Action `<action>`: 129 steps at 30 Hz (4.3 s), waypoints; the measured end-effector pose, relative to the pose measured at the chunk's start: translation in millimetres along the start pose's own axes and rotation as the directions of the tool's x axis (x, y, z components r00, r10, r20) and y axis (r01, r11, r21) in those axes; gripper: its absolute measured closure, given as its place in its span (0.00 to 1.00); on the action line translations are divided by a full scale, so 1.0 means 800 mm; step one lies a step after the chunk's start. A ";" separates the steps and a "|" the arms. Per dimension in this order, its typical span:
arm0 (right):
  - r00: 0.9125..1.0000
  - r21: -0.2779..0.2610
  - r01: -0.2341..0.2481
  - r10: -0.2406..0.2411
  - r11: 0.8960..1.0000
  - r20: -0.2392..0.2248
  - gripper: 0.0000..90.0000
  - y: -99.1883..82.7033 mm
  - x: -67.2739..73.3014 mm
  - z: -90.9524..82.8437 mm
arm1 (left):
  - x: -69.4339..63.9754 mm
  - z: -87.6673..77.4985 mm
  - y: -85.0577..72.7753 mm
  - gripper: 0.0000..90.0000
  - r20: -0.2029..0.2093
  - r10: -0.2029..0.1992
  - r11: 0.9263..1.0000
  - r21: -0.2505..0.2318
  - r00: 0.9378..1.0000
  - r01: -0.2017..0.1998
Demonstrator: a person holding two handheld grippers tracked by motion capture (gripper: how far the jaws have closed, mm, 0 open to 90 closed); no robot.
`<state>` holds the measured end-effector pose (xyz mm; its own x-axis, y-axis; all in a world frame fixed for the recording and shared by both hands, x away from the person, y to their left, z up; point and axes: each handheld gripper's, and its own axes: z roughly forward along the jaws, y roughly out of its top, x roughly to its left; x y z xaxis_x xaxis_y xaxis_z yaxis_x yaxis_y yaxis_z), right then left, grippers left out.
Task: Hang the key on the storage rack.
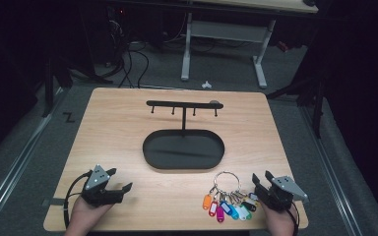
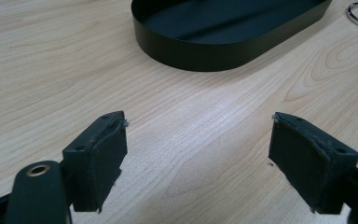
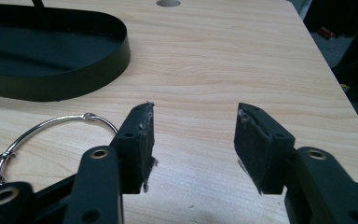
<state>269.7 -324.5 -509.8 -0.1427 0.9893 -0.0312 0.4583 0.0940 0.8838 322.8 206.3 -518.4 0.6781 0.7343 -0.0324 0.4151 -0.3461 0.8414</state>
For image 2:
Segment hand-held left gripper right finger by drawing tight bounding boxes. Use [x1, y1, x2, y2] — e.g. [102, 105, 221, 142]
[268, 111, 358, 215]

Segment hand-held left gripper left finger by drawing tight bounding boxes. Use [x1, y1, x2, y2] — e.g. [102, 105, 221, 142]
[62, 110, 129, 215]

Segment black oval metal tray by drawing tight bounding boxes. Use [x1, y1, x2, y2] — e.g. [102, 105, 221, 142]
[131, 0, 333, 73]

